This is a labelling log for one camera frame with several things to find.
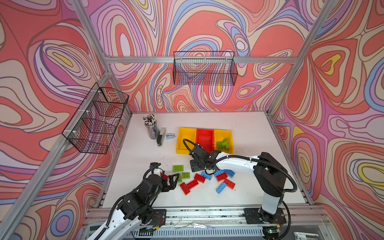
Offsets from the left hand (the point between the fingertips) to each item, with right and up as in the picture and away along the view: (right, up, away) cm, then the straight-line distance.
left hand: (172, 176), depth 78 cm
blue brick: (+21, -3, +7) cm, 22 cm away
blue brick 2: (+33, -1, +7) cm, 34 cm away
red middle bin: (+20, +18, +27) cm, 39 cm away
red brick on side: (+15, -4, +8) cm, 18 cm away
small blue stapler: (-6, +20, +26) cm, 33 cm away
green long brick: (+2, +2, +10) cm, 11 cm away
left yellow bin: (+8, +22, +24) cm, 33 cm away
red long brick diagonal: (+11, -6, +6) cm, 14 cm away
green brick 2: (+29, +14, +20) cm, 38 cm away
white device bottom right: (+61, -24, -11) cm, 67 cm away
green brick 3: (+33, +17, +20) cm, 42 cm away
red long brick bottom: (+6, -8, +4) cm, 11 cm away
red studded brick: (+32, -6, +4) cm, 32 cm away
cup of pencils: (-16, +30, +13) cm, 37 cm away
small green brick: (+33, +13, +18) cm, 40 cm away
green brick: (+3, -4, +10) cm, 11 cm away
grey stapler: (-11, +19, +22) cm, 31 cm away
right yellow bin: (+29, +20, +23) cm, 42 cm away
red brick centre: (+28, -3, +8) cm, 29 cm away
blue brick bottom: (+27, -8, +3) cm, 28 cm away
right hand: (+14, +2, +10) cm, 18 cm away
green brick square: (+7, -2, +8) cm, 11 cm away
